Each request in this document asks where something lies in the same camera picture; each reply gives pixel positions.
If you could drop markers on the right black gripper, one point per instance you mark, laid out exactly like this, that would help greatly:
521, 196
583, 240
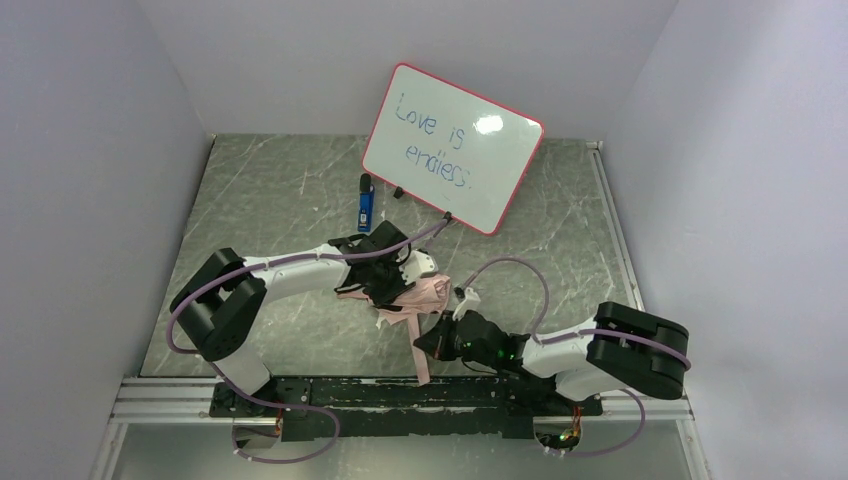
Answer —
445, 336

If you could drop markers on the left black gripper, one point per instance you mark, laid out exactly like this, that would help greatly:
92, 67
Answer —
387, 285

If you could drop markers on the pink folding umbrella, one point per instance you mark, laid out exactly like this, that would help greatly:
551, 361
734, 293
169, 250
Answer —
429, 296

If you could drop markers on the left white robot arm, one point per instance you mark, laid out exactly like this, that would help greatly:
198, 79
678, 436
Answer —
219, 305

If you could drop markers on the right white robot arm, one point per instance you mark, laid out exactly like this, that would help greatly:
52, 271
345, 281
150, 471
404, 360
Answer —
619, 347

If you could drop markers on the blue whiteboard marker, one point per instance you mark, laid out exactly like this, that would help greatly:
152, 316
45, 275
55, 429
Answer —
366, 202

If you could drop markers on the red-framed whiteboard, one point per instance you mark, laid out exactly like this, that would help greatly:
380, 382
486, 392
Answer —
451, 148

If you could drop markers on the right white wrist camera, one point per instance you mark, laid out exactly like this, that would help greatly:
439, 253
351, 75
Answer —
469, 300

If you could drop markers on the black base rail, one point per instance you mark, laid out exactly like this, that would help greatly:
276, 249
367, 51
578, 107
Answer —
310, 408

